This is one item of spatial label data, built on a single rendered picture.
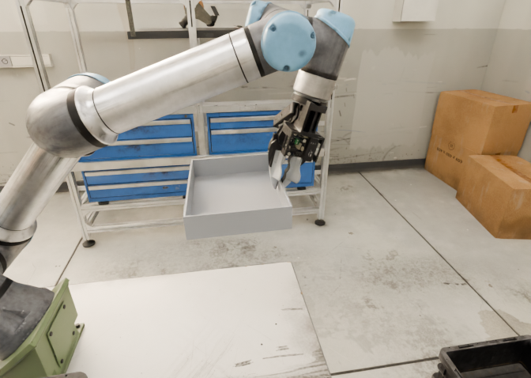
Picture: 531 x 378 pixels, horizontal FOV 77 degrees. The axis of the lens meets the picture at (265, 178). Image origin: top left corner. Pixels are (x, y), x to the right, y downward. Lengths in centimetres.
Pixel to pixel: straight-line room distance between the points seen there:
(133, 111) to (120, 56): 248
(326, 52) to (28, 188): 64
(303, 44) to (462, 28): 323
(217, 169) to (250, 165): 8
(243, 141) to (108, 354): 156
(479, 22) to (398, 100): 92
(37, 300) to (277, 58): 70
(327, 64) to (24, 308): 77
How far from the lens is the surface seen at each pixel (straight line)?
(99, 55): 305
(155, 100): 53
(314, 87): 65
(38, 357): 87
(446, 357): 113
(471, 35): 374
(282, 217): 64
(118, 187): 237
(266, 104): 213
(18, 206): 87
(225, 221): 63
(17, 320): 89
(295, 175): 72
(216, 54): 50
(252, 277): 107
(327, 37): 64
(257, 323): 95
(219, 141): 220
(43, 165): 79
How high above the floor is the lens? 142
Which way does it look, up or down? 26 degrees down
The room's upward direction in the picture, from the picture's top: straight up
